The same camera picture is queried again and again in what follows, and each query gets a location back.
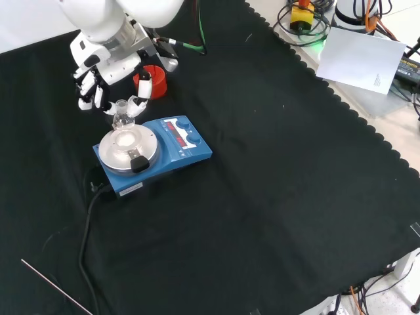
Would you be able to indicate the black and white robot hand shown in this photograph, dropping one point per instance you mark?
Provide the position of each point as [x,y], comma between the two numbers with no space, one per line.
[115,67]

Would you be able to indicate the clear glass round-bottom flask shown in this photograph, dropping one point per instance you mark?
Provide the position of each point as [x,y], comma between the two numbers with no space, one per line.
[123,123]

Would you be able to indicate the blue-base heater with steel plate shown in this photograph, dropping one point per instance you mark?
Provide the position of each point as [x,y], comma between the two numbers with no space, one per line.
[183,154]

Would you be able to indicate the yellow stop button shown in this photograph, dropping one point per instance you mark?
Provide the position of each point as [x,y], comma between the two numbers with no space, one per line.
[302,19]

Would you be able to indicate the black bench cloth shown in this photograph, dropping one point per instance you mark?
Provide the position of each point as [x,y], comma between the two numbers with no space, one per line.
[262,197]

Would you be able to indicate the thin glass rod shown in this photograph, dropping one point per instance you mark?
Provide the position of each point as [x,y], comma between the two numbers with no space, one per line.
[49,281]

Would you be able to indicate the pale board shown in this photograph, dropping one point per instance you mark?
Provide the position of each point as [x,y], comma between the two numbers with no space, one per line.
[357,55]

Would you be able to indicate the black power supply box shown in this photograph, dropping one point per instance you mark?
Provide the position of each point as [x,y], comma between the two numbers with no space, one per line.
[410,69]

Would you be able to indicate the white table leg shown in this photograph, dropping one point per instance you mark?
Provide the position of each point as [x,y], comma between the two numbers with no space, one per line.
[405,264]

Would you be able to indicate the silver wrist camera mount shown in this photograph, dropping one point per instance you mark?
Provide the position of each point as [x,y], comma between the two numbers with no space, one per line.
[164,55]

